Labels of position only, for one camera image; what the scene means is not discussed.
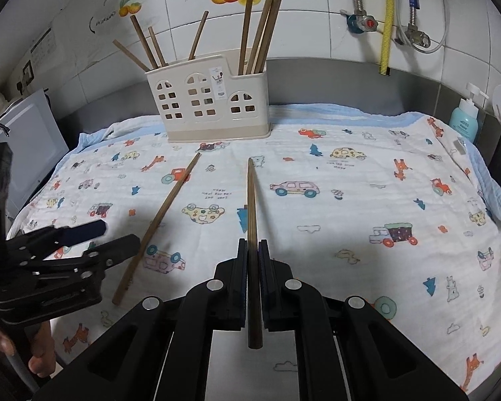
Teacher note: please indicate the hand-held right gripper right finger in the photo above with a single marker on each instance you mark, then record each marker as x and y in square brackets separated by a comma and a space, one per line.
[267, 292]

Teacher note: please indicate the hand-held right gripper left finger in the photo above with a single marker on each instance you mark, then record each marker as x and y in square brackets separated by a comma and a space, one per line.
[238, 292]

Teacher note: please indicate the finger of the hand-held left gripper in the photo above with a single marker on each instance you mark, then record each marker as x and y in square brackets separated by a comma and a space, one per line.
[87, 230]
[121, 246]

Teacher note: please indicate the brown wooden chopstick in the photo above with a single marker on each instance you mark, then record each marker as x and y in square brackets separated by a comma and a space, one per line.
[129, 55]
[198, 35]
[144, 41]
[252, 209]
[245, 29]
[158, 227]
[270, 29]
[158, 47]
[261, 29]

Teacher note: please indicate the beige plastic chopstick holder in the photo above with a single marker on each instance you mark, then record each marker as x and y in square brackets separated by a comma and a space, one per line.
[221, 112]

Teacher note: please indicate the person's left hand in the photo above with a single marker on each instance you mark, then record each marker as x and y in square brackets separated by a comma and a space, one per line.
[41, 359]

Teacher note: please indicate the white cartoon printed blanket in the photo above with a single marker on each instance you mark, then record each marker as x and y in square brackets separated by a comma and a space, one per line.
[342, 255]

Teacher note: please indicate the white countertop appliance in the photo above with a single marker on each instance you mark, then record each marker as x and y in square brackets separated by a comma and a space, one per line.
[29, 142]

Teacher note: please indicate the small orange fruit sticker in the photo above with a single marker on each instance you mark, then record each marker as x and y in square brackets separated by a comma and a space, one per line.
[131, 8]

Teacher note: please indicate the teal pump bottle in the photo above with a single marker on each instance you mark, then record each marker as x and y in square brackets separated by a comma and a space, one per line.
[463, 119]

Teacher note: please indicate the metal angle valve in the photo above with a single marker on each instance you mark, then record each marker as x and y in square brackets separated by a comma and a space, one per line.
[415, 38]

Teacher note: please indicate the wall socket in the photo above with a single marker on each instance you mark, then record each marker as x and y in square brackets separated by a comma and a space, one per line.
[27, 71]

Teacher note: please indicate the white wall label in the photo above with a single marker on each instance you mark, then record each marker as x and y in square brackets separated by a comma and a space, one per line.
[41, 48]

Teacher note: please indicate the wall water valves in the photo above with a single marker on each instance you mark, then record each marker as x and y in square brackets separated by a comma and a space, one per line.
[444, 29]

